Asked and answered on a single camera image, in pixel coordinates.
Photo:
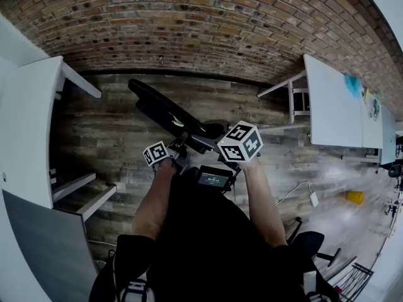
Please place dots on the white power adapter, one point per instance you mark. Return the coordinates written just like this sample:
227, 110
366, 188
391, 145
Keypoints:
314, 199

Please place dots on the person's right forearm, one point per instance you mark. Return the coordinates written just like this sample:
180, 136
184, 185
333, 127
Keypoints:
264, 203

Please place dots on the heap of small items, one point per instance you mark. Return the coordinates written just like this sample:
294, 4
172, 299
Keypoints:
374, 105

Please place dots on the black office chair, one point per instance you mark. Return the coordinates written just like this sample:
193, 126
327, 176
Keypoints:
308, 242

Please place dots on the black folding chair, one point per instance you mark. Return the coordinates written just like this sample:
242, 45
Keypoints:
163, 105

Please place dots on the person's black clothing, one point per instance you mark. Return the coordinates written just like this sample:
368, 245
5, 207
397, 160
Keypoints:
204, 247

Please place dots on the turquoise cloth on table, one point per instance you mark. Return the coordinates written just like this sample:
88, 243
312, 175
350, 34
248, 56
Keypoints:
352, 85

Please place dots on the yellow cup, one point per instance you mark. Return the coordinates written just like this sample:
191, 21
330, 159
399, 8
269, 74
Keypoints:
355, 197

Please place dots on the person's left forearm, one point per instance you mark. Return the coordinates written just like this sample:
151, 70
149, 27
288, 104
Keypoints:
152, 203

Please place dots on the yellow paper note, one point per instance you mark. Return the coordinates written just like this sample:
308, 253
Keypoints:
366, 94

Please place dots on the white desk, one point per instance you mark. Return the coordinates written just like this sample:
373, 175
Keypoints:
28, 131

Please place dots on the narrow white table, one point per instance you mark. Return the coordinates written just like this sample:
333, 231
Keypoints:
371, 131

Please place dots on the large white table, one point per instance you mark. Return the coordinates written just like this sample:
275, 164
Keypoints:
330, 105

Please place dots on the pale sticker with red tab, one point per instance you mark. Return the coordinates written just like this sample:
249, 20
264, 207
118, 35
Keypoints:
178, 122

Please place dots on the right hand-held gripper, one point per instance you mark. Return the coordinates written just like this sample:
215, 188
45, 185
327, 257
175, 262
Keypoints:
240, 143

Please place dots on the black chest display device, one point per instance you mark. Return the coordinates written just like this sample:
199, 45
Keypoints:
212, 179

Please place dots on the grey desk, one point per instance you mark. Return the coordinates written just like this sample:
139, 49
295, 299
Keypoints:
47, 247

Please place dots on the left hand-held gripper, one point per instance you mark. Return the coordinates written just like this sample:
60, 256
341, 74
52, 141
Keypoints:
156, 154

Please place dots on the pale blue table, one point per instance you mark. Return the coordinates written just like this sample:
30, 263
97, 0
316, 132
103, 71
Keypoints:
388, 137

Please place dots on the black metal railing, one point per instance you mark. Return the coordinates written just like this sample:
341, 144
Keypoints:
362, 267

